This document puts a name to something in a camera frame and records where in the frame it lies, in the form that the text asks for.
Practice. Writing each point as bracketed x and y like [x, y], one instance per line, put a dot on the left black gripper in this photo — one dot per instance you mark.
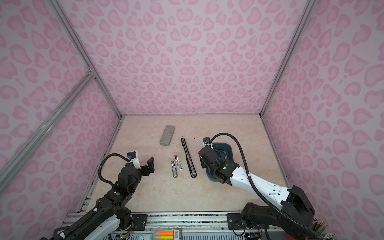
[151, 168]

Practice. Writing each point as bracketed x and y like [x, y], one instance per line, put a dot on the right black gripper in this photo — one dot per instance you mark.
[202, 162]

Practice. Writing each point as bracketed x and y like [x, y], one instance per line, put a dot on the black stapler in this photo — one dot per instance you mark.
[190, 163]

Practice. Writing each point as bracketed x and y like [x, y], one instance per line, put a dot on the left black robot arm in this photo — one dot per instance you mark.
[110, 212]

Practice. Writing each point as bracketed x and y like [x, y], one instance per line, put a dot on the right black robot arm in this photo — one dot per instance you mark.
[286, 208]

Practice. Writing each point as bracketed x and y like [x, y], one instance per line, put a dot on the teal plastic tray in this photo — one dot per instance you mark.
[226, 153]

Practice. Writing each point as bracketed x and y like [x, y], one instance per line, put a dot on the grey stone block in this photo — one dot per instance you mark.
[167, 135]

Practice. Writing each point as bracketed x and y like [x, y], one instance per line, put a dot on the orange highlighter box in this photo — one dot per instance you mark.
[174, 234]

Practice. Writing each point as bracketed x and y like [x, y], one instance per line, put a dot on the pencil holder with pencils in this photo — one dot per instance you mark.
[320, 228]

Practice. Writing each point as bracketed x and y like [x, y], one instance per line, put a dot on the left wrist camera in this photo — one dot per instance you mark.
[133, 157]

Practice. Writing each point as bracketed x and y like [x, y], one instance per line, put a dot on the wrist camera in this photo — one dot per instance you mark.
[133, 157]
[207, 141]

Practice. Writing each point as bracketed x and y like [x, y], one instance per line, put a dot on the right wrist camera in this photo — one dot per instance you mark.
[207, 141]

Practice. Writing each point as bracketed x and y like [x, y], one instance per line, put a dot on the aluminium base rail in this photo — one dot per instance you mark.
[195, 226]

